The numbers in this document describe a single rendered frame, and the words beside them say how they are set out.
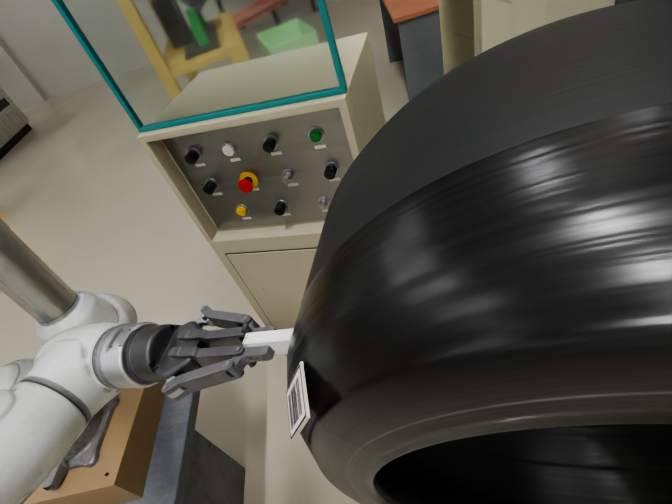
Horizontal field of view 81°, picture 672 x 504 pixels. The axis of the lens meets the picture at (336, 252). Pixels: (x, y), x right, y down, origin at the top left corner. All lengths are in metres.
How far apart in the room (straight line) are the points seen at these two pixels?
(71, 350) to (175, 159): 0.68
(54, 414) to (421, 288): 0.51
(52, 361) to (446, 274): 0.56
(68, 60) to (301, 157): 8.34
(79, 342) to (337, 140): 0.67
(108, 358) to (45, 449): 0.12
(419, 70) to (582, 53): 3.04
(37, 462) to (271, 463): 1.31
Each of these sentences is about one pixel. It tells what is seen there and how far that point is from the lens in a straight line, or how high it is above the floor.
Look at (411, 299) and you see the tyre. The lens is 0.21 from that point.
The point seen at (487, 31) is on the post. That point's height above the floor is 1.44.
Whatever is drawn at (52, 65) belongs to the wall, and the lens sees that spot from 9.39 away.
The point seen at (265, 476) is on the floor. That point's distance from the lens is 1.83.
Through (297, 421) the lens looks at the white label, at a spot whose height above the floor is 1.33.
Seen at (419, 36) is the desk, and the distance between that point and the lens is 3.26.
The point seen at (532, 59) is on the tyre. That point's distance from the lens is 0.32.
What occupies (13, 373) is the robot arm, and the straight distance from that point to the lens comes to 1.15.
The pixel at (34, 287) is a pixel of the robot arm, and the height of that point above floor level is 1.13.
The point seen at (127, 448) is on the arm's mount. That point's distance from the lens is 1.21.
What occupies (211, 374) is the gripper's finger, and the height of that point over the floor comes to 1.24.
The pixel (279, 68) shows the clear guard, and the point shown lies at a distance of 0.92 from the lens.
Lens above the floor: 1.61
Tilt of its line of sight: 42 degrees down
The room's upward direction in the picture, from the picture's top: 21 degrees counter-clockwise
